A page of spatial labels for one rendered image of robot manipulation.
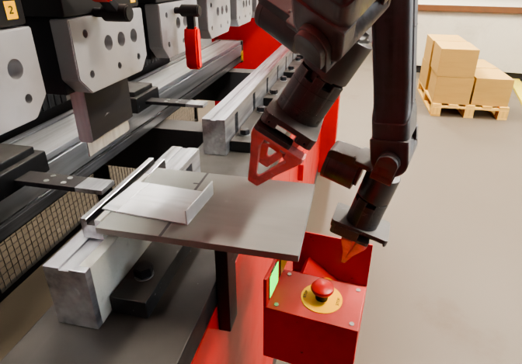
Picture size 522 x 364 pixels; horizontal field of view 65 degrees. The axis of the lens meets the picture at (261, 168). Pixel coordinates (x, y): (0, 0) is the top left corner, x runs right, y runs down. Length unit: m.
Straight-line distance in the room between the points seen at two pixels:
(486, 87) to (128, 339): 4.16
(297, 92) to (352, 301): 0.42
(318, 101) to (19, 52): 0.28
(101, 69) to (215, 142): 0.56
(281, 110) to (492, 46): 5.81
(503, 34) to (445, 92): 2.00
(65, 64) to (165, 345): 0.35
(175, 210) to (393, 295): 1.52
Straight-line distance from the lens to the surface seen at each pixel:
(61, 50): 0.47
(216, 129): 1.01
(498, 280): 2.25
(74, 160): 0.92
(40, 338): 0.63
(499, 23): 6.19
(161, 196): 0.61
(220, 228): 0.53
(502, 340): 1.96
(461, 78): 4.36
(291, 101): 0.46
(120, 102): 0.60
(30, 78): 0.42
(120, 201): 0.61
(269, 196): 0.59
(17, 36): 0.41
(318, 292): 0.72
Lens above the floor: 1.30
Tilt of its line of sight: 26 degrees down
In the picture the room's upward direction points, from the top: straight up
